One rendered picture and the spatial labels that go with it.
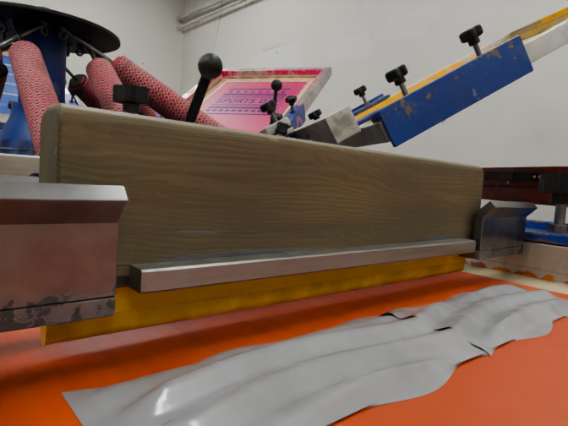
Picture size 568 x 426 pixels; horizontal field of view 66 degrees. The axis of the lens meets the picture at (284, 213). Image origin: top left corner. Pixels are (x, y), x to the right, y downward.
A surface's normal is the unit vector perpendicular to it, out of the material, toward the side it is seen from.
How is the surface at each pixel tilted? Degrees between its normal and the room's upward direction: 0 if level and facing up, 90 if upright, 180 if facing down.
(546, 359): 0
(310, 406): 17
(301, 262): 90
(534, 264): 90
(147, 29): 90
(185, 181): 90
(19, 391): 0
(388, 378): 41
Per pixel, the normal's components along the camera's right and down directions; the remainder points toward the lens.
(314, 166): 0.65, 0.11
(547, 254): -0.76, 0.00
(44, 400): 0.07, -0.99
